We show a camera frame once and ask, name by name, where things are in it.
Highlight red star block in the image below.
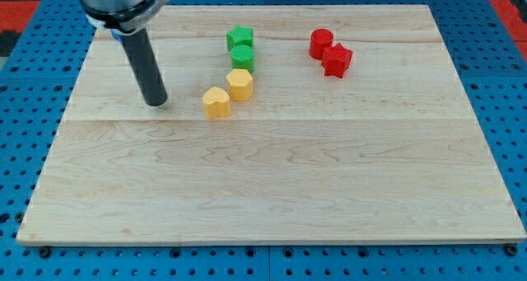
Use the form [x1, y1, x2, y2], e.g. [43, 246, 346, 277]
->
[322, 43, 353, 78]

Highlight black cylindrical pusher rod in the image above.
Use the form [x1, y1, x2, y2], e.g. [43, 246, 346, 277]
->
[120, 29, 168, 106]

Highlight red cylinder block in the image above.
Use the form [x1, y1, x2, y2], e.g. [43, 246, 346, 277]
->
[309, 28, 334, 60]

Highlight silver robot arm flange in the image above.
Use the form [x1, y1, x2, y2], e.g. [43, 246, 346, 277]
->
[80, 0, 170, 35]

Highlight light wooden board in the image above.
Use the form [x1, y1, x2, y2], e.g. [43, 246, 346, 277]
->
[17, 5, 526, 246]

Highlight green cylinder block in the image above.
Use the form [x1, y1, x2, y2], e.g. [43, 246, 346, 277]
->
[230, 44, 254, 73]

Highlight yellow hexagon block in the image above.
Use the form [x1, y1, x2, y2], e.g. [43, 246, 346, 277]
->
[226, 68, 254, 101]

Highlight green star block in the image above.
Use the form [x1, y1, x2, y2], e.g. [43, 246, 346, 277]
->
[226, 25, 254, 51]

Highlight yellow heart block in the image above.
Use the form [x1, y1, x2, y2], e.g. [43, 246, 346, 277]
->
[203, 87, 231, 119]

